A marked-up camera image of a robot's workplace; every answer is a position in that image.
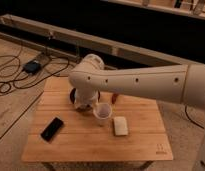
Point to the black eraser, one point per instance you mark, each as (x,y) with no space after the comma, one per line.
(52,129)

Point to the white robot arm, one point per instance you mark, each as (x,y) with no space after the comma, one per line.
(180,84)

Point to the white sponge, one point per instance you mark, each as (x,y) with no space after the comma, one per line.
(120,126)

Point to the small red brown object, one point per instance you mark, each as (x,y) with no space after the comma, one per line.
(114,98)

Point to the translucent plastic cup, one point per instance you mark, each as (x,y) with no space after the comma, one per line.
(102,113)

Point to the black bowl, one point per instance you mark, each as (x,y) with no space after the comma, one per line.
(72,99)

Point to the wooden table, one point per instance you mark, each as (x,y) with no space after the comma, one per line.
(81,139)

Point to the long wooden beam frame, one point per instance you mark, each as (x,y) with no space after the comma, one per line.
(150,38)

